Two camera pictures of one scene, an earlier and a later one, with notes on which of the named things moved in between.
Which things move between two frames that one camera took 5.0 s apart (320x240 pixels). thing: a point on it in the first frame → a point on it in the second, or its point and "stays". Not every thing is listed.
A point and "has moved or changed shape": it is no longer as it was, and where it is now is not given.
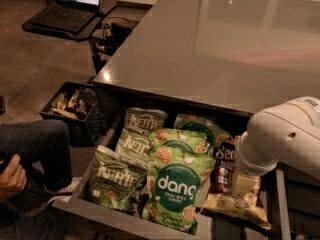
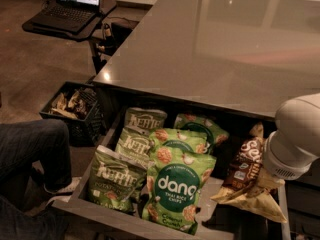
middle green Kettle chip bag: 135,142 stays
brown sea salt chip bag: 220,201 has moved or changed shape
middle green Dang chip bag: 189,140 stays
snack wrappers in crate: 76,103 stays
